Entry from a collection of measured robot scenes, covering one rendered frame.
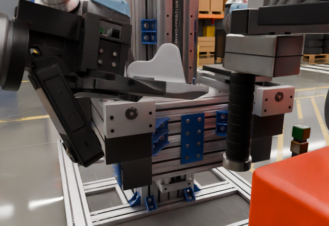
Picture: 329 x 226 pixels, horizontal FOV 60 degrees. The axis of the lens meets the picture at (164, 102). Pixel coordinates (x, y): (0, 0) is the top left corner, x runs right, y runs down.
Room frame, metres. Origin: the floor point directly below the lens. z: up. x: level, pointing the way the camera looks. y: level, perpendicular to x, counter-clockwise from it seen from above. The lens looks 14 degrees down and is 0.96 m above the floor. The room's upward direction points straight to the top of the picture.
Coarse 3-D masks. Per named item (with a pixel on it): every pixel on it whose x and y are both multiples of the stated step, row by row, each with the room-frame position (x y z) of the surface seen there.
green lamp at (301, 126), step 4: (300, 124) 0.87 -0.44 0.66; (292, 128) 0.86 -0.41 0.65; (296, 128) 0.85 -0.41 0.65; (300, 128) 0.84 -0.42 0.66; (304, 128) 0.83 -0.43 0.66; (308, 128) 0.84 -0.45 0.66; (292, 132) 0.86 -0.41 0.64; (296, 132) 0.85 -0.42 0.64; (300, 132) 0.83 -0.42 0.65; (304, 132) 0.83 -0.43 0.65; (308, 132) 0.84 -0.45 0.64; (292, 136) 0.86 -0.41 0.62; (296, 136) 0.84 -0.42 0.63; (300, 136) 0.83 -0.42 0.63; (304, 136) 0.83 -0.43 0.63; (308, 136) 0.84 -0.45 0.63
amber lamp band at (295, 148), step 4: (292, 140) 0.86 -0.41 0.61; (292, 144) 0.85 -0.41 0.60; (296, 144) 0.84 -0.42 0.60; (300, 144) 0.83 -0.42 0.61; (304, 144) 0.83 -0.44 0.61; (292, 148) 0.85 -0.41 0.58; (296, 148) 0.84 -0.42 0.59; (300, 148) 0.83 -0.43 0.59; (304, 148) 0.83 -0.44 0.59; (296, 152) 0.84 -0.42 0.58; (300, 152) 0.83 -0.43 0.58; (304, 152) 0.84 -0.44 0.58
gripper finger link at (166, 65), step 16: (160, 48) 0.32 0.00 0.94; (176, 48) 0.32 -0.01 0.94; (144, 64) 0.31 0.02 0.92; (160, 64) 0.31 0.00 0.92; (176, 64) 0.31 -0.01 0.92; (160, 80) 0.30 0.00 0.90; (176, 80) 0.30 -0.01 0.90; (160, 96) 0.31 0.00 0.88; (176, 96) 0.30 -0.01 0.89; (192, 96) 0.31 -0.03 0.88
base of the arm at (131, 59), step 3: (129, 45) 0.87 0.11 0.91; (129, 48) 0.87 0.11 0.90; (129, 51) 0.87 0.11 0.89; (129, 54) 0.87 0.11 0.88; (132, 54) 0.89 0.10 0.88; (129, 57) 0.87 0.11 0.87; (132, 57) 0.88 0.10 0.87; (129, 60) 0.87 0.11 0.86; (132, 60) 0.88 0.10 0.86; (126, 63) 0.84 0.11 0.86; (129, 63) 0.85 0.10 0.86; (126, 66) 0.84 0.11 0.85; (126, 69) 0.84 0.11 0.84; (126, 72) 0.83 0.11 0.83; (126, 75) 0.83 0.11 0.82
